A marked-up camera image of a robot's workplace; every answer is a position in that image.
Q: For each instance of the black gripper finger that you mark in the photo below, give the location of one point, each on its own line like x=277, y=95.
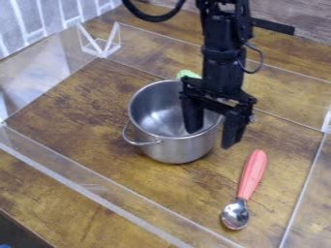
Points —
x=193, y=113
x=237, y=121

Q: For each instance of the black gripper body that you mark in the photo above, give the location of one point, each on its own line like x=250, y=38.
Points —
x=221, y=102

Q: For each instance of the stainless steel pot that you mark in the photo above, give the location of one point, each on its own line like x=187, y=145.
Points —
x=159, y=131

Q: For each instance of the pink handled metal spoon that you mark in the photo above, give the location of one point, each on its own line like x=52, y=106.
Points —
x=235, y=213

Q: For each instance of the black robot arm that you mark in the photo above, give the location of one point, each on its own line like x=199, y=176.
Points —
x=227, y=29

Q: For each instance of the green bitter gourd toy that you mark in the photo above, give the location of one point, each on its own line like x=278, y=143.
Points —
x=187, y=73

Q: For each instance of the black wall strip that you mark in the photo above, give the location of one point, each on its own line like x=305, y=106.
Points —
x=274, y=26

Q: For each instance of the clear acrylic enclosure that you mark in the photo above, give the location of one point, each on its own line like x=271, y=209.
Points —
x=89, y=191

